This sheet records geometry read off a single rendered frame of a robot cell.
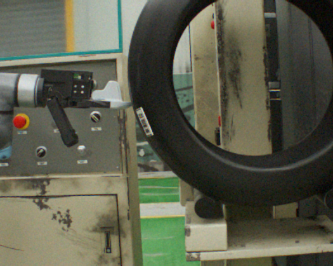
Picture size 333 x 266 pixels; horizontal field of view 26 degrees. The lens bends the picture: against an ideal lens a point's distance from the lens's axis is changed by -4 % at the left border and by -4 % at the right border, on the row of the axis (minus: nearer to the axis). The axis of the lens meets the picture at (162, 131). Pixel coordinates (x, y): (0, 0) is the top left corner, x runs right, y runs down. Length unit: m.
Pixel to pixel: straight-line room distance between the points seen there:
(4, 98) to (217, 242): 0.56
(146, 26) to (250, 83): 0.46
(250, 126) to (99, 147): 0.58
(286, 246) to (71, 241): 0.91
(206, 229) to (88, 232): 0.79
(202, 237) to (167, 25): 0.44
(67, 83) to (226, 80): 0.47
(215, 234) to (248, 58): 0.54
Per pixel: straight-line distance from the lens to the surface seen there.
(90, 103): 1.57
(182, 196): 1.87
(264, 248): 1.56
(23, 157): 2.32
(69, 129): 1.60
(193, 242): 1.54
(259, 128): 1.89
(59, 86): 1.61
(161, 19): 1.49
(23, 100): 1.61
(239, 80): 1.88
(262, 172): 1.49
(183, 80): 10.71
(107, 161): 2.28
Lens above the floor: 1.14
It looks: 3 degrees down
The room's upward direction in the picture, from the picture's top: 3 degrees counter-clockwise
